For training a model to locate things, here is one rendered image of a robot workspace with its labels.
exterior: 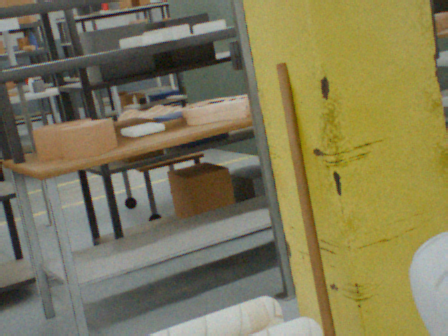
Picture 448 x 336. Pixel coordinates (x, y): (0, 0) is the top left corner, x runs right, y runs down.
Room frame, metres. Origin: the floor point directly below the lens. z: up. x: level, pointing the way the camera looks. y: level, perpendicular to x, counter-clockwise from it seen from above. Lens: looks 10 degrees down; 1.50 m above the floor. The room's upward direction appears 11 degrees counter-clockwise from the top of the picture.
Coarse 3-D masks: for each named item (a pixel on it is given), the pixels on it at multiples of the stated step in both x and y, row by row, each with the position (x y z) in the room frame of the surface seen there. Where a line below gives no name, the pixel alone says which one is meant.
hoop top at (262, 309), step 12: (252, 300) 0.85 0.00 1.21; (264, 300) 0.85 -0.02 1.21; (216, 312) 0.84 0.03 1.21; (228, 312) 0.83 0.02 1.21; (240, 312) 0.83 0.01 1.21; (252, 312) 0.83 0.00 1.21; (264, 312) 0.84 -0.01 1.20; (276, 312) 0.84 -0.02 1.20; (180, 324) 0.82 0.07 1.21; (192, 324) 0.82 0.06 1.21; (204, 324) 0.82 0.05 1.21; (216, 324) 0.82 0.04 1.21; (228, 324) 0.82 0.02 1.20; (240, 324) 0.83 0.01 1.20; (252, 324) 0.83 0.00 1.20; (264, 324) 0.84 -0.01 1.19
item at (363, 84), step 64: (256, 0) 1.89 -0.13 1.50; (320, 0) 1.72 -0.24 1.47; (384, 0) 1.77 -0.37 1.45; (256, 64) 1.94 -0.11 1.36; (320, 64) 1.71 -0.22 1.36; (384, 64) 1.77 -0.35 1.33; (320, 128) 1.73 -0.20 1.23; (384, 128) 1.76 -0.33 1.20; (320, 192) 1.77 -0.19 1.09; (384, 192) 1.75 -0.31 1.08; (384, 256) 1.74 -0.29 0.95; (320, 320) 1.87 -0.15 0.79; (384, 320) 1.73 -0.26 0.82
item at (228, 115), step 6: (246, 108) 4.79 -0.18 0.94; (216, 114) 4.74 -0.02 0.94; (222, 114) 4.74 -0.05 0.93; (228, 114) 4.72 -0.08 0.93; (234, 114) 4.68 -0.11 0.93; (240, 114) 4.67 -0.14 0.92; (246, 114) 4.67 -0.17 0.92; (192, 120) 4.79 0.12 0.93; (198, 120) 4.76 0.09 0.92; (204, 120) 4.75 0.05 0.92; (210, 120) 4.74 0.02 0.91; (216, 120) 4.75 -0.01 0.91; (222, 120) 4.74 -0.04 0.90
